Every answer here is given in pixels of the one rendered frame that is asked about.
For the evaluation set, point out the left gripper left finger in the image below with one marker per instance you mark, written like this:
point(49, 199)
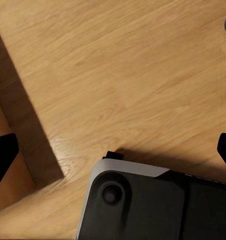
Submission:
point(9, 149)

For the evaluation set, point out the bed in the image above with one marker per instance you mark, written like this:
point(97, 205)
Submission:
point(17, 181)

